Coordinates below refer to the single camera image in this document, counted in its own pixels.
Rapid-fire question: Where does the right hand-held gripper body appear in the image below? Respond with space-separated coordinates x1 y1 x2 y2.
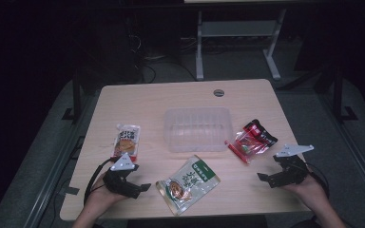
274 143 315 188

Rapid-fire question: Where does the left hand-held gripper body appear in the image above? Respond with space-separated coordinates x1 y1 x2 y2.
103 152 141 200

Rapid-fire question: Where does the orange and white snack packet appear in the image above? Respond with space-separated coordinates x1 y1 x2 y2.
110 123 142 162

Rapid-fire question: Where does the red and black snack packet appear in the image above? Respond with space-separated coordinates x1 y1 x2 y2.
224 119 279 165

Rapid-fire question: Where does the clear plastic container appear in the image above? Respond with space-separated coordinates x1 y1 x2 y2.
163 106 235 153

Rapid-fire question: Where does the person's right hand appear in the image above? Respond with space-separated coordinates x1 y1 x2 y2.
282 175 330 207

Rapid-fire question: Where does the person's left hand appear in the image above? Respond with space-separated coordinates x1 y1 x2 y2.
86 174 129 212

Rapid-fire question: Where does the green and white snack packet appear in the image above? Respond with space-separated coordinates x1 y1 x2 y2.
155 154 221 217

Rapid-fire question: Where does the grey tape strip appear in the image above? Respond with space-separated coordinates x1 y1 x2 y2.
63 186 81 196

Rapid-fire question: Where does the black metal stand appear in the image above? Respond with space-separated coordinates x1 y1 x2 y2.
61 67 84 124
332 65 359 124

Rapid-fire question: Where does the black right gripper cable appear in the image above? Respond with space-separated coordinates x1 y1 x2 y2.
306 161 331 199

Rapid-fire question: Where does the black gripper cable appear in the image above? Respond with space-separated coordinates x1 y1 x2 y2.
83 157 115 205
306 161 331 199

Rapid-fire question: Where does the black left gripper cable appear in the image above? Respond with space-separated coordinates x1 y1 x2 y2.
83 157 115 205

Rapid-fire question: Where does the black floor cable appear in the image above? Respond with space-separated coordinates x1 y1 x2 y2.
132 31 198 84

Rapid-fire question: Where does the white desk frame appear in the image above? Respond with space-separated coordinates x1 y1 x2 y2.
195 8 288 82

